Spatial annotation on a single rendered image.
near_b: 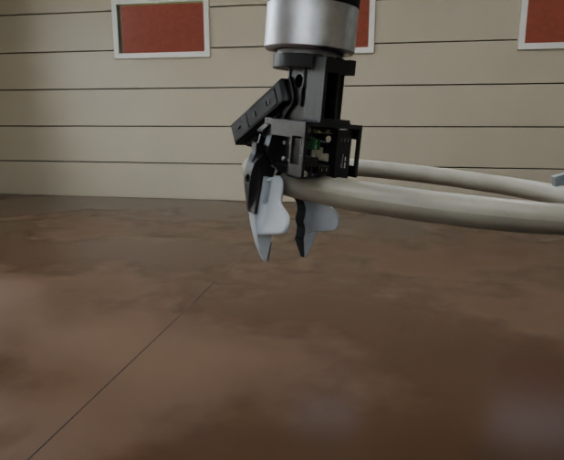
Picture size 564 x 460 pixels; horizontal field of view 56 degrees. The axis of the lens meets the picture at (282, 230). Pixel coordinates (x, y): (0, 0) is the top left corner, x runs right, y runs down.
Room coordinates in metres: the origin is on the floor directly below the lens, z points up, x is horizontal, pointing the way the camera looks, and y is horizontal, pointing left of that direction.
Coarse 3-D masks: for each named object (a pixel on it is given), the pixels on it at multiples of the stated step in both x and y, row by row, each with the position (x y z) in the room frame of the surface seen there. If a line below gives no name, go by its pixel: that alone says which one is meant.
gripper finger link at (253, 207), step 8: (256, 144) 0.54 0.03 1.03; (256, 152) 0.54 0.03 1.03; (248, 160) 0.54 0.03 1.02; (256, 160) 0.53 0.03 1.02; (264, 160) 0.54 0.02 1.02; (248, 168) 0.54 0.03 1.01; (256, 168) 0.53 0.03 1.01; (264, 168) 0.54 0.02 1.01; (272, 168) 0.54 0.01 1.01; (248, 176) 0.54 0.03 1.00; (256, 176) 0.54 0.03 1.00; (272, 176) 0.54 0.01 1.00; (248, 184) 0.54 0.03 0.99; (256, 184) 0.54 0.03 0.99; (248, 192) 0.54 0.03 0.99; (256, 192) 0.54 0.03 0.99; (248, 200) 0.54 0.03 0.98; (256, 200) 0.54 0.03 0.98; (248, 208) 0.54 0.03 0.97; (256, 208) 0.54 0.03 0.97
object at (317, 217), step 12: (300, 204) 0.58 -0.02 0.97; (312, 204) 0.57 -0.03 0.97; (300, 216) 0.58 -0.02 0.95; (312, 216) 0.57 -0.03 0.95; (324, 216) 0.56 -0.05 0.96; (336, 216) 0.54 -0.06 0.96; (300, 228) 0.58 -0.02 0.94; (312, 228) 0.58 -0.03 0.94; (324, 228) 0.56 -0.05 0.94; (336, 228) 0.55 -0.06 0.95; (300, 240) 0.58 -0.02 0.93; (312, 240) 0.58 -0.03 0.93; (300, 252) 0.58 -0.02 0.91
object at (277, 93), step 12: (276, 84) 0.55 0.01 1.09; (264, 96) 0.57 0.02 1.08; (276, 96) 0.55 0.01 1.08; (288, 96) 0.54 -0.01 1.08; (252, 108) 0.58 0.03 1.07; (264, 108) 0.57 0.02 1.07; (276, 108) 0.55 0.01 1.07; (240, 120) 0.60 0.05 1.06; (252, 120) 0.58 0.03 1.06; (264, 120) 0.57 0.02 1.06; (240, 132) 0.60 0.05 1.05; (252, 132) 0.59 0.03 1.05; (240, 144) 0.62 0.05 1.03
